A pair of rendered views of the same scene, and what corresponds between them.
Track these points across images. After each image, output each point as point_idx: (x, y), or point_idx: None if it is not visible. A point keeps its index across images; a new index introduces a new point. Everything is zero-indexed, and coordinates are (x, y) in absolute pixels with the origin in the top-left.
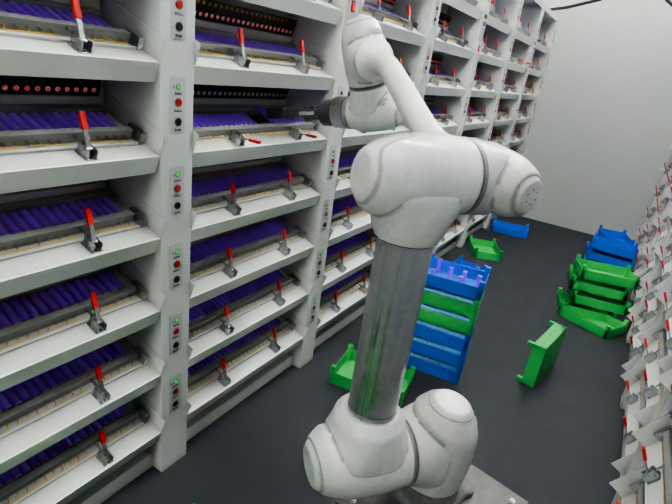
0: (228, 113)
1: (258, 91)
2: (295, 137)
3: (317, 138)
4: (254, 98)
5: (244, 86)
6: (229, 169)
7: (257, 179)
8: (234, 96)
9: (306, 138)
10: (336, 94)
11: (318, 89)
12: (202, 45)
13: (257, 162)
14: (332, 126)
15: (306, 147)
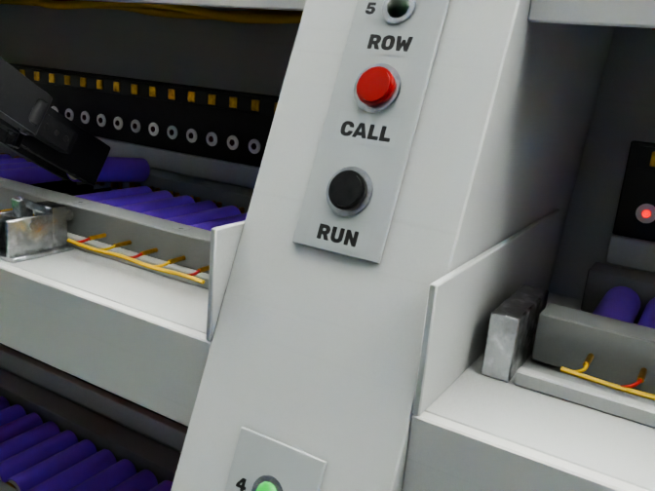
0: (2, 154)
1: (194, 123)
2: (1, 242)
3: (134, 306)
4: (186, 152)
5: (124, 93)
6: (23, 381)
7: (0, 446)
8: (104, 131)
9: (64, 276)
10: (338, 18)
11: (207, 1)
12: None
13: (142, 423)
14: (213, 235)
15: (42, 327)
